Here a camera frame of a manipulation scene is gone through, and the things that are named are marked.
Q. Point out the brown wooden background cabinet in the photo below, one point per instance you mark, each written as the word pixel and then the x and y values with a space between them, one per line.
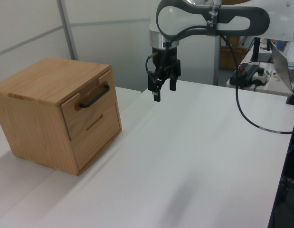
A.
pixel 233 59

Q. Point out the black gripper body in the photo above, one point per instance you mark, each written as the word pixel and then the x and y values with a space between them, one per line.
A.
pixel 167 67

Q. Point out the silver laptop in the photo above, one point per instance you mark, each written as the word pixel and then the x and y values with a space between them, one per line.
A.
pixel 283 66

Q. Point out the white emergency stop box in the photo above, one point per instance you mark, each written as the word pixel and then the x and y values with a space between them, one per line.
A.
pixel 262 77

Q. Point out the black stand pole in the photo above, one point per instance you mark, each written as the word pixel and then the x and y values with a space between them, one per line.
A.
pixel 292 99

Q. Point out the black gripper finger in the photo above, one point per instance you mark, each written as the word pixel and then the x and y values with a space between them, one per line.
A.
pixel 173 85
pixel 156 95

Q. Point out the grey partition post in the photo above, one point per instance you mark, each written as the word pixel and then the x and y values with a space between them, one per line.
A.
pixel 68 31
pixel 220 59

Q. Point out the wooden drawer cabinet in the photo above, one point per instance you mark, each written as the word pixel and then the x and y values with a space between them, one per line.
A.
pixel 32 104

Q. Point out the black monitor stand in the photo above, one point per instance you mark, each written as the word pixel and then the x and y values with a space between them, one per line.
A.
pixel 256 50

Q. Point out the plain wooden drawer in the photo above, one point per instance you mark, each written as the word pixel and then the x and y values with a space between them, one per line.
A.
pixel 94 149

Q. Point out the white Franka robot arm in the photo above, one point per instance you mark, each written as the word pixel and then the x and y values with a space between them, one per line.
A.
pixel 232 23

